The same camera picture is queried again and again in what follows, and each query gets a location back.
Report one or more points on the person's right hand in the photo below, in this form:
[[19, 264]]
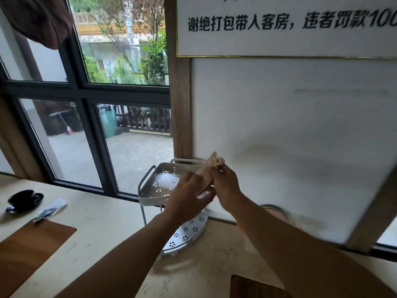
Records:
[[228, 190]]

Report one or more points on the person's left hand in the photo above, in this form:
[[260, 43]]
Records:
[[183, 198]]

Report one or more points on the person's left thumb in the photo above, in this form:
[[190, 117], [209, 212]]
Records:
[[205, 197]]

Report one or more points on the person's right fingers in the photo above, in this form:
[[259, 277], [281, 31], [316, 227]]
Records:
[[220, 174]]

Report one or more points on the light wooden clip tongs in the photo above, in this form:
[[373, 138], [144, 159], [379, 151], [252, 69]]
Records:
[[213, 161]]

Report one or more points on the person's left forearm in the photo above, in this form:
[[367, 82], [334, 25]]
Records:
[[124, 260]]

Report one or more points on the person's right forearm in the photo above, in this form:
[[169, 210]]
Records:
[[297, 257]]

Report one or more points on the white perforated two-tier rack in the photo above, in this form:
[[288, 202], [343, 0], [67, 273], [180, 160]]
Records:
[[161, 183]]

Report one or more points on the pink round dish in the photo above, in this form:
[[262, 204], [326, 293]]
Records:
[[274, 214]]

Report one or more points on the dark wooden outdoor fence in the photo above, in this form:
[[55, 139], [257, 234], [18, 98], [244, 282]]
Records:
[[149, 119]]

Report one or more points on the brown wooden placemat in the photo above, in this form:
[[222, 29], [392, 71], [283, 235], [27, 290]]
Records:
[[254, 288], [28, 254]]

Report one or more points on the green outdoor trash bin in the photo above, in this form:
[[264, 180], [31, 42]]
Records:
[[108, 122]]

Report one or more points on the white gold-framed notice sign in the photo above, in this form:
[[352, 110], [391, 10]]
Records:
[[279, 37]]

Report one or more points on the clear wrapped cutlery packet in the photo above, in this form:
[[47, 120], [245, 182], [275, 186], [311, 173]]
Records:
[[49, 209]]

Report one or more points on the black cup with saucer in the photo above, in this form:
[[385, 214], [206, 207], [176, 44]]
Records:
[[23, 198]]

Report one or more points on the wooden wall post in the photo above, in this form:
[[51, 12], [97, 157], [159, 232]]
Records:
[[181, 105], [375, 214]]

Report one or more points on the black window frame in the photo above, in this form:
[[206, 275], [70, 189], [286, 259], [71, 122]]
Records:
[[77, 91]]

